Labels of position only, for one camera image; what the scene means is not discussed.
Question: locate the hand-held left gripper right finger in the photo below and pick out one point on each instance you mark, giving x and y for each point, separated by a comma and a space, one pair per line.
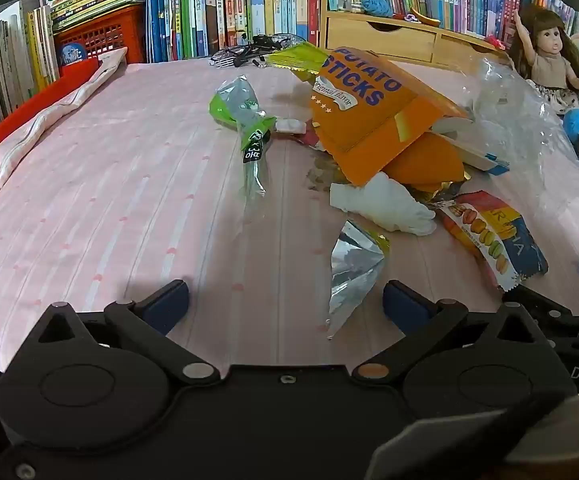
403, 306

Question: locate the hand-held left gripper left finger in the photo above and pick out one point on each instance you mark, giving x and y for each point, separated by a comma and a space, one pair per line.
169, 304

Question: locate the green snack wrapper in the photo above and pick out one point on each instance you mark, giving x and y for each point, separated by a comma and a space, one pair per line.
239, 105

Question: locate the yellow snack wrapper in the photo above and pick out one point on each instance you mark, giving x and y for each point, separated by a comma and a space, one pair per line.
294, 60

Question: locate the row of pale worn books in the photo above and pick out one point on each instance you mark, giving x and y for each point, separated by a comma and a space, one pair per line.
4, 65

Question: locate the row of upright books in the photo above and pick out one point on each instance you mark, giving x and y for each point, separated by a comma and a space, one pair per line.
249, 5

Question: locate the silver foil wrapper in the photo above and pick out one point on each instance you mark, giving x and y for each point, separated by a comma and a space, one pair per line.
352, 270

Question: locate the white crumpled tissue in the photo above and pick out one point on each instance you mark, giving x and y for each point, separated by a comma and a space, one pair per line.
384, 202

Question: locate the colourful macaron snack wrapper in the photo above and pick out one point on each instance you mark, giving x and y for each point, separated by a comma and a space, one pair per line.
494, 240

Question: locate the pink striped sheet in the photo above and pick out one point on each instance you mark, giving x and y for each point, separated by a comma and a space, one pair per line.
144, 200

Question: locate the orange foil snack bag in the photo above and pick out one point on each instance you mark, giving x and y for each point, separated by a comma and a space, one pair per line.
429, 162

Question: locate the white blue flat box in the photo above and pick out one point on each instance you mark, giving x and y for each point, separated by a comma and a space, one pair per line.
484, 160

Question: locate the clear plastic bag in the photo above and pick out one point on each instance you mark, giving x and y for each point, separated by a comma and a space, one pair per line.
524, 125

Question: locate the brown haired doll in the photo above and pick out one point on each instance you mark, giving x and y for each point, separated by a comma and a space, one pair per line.
552, 60

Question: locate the pink folded cloth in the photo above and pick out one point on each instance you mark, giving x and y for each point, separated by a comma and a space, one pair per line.
34, 130

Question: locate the red storage box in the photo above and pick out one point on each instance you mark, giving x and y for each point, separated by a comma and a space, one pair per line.
29, 110

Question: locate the pink hair flower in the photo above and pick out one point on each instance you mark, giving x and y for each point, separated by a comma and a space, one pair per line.
494, 42

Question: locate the wooden drawer organizer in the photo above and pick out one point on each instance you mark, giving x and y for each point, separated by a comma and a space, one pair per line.
394, 40

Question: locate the blue round tin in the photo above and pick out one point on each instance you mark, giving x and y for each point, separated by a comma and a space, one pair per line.
72, 55

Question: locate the red plastic crate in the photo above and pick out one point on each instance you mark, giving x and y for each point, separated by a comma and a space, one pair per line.
104, 35

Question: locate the blue yarn ball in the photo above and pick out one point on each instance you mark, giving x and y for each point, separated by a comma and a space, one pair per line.
377, 6

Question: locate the black frame eyeglasses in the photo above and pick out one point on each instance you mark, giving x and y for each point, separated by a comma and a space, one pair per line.
269, 45

